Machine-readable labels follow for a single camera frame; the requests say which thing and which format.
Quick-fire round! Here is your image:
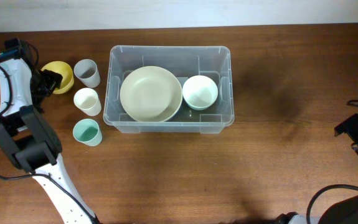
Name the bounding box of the yellow bowl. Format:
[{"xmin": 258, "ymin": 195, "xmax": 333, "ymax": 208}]
[{"xmin": 41, "ymin": 61, "xmax": 74, "ymax": 95}]

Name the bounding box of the grey cup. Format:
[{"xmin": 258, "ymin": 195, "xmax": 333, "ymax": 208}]
[{"xmin": 73, "ymin": 59, "xmax": 101, "ymax": 88}]

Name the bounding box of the cream white cup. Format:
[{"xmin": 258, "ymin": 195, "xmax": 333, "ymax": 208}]
[{"xmin": 73, "ymin": 88, "xmax": 101, "ymax": 116}]

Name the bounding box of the beige plate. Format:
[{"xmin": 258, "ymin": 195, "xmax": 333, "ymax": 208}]
[
  {"xmin": 120, "ymin": 66, "xmax": 182, "ymax": 117},
  {"xmin": 131, "ymin": 109, "xmax": 177, "ymax": 122}
]

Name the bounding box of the mint green bowl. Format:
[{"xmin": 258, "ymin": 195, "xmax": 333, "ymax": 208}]
[{"xmin": 187, "ymin": 104, "xmax": 214, "ymax": 111}]

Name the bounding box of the white bowl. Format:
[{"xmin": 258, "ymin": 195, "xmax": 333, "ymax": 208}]
[{"xmin": 182, "ymin": 75, "xmax": 219, "ymax": 107}]

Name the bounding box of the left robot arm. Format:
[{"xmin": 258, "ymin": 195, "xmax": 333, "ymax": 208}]
[{"xmin": 0, "ymin": 57, "xmax": 99, "ymax": 223}]

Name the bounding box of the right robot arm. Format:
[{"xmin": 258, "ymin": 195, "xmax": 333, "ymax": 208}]
[{"xmin": 273, "ymin": 113, "xmax": 358, "ymax": 224}]

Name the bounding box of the mint green cup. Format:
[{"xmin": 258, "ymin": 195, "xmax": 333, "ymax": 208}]
[{"xmin": 73, "ymin": 119, "xmax": 103, "ymax": 147}]

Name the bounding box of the clear plastic storage bin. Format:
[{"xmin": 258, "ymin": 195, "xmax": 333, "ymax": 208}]
[{"xmin": 103, "ymin": 45, "xmax": 235, "ymax": 134}]

